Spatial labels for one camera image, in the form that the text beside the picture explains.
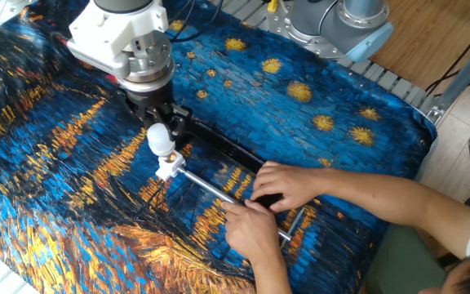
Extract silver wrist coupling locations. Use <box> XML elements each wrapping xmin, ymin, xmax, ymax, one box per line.
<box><xmin>118</xmin><ymin>32</ymin><xmax>175</xmax><ymax>93</ymax></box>

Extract green trousers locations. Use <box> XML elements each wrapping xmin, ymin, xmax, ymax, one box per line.
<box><xmin>365</xmin><ymin>222</ymin><xmax>448</xmax><ymax>294</ymax></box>

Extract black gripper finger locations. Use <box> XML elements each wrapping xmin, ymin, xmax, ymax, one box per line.
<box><xmin>165</xmin><ymin>104</ymin><xmax>193</xmax><ymax>144</ymax></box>
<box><xmin>136</xmin><ymin>108</ymin><xmax>158</xmax><ymax>128</ymax></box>

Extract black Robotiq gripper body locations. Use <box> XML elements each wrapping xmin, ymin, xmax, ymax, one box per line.
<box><xmin>125</xmin><ymin>83</ymin><xmax>177</xmax><ymax>122</ymax></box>

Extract person's left forearm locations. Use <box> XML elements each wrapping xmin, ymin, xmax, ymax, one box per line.
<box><xmin>253</xmin><ymin>255</ymin><xmax>293</xmax><ymax>294</ymax></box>

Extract aluminium frame post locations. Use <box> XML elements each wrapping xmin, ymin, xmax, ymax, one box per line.
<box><xmin>426</xmin><ymin>36</ymin><xmax>470</xmax><ymax>123</ymax></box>

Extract person's right forearm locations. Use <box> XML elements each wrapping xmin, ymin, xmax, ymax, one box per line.
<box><xmin>320</xmin><ymin>167</ymin><xmax>470</xmax><ymax>261</ymax></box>

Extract white light bulb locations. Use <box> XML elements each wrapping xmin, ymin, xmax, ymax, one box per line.
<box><xmin>146</xmin><ymin>122</ymin><xmax>176</xmax><ymax>158</ymax></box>

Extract starry night painting tablecloth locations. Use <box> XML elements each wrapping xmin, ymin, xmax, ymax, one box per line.
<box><xmin>0</xmin><ymin>0</ymin><xmax>439</xmax><ymax>294</ymax></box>

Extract black C-clamp with silver screw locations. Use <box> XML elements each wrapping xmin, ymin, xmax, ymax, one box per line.
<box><xmin>176</xmin><ymin>118</ymin><xmax>308</xmax><ymax>250</ymax></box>

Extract person's left hand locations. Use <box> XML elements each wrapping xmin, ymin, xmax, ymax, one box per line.
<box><xmin>220</xmin><ymin>198</ymin><xmax>287</xmax><ymax>266</ymax></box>

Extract person's right hand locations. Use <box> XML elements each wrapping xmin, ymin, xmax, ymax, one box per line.
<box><xmin>250</xmin><ymin>160</ymin><xmax>330</xmax><ymax>213</ymax></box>

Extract white wrist mount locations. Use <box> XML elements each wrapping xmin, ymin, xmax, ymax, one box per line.
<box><xmin>67</xmin><ymin>0</ymin><xmax>170</xmax><ymax>81</ymax></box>

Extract black floor cable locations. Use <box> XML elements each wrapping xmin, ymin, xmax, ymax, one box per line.
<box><xmin>424</xmin><ymin>11</ymin><xmax>470</xmax><ymax>97</ymax></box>

